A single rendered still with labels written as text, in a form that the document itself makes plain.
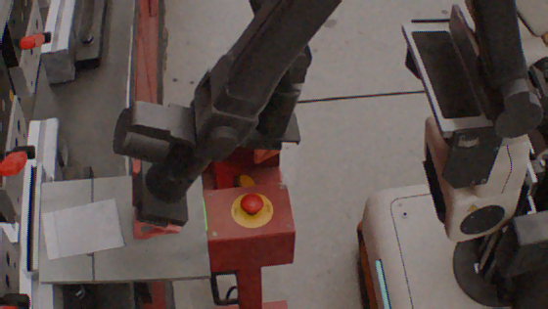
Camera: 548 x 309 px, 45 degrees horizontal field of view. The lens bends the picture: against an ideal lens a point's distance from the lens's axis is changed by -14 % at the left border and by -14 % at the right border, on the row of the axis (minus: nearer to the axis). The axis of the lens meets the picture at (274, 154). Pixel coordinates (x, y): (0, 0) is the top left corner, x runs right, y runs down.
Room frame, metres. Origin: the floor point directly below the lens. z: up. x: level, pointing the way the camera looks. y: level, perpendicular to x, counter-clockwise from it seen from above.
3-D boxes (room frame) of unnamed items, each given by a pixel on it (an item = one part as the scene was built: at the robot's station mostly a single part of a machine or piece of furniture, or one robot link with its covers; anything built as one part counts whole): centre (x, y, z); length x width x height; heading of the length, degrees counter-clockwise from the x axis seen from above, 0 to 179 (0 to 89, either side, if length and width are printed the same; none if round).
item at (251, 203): (0.73, 0.04, 0.79); 0.04 x 0.04 x 0.04
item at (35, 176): (0.56, 0.38, 0.98); 0.20 x 0.03 x 0.03; 7
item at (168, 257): (0.55, 0.23, 1.00); 0.26 x 0.18 x 0.01; 97
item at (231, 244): (0.77, 0.05, 0.75); 0.20 x 0.16 x 0.18; 8
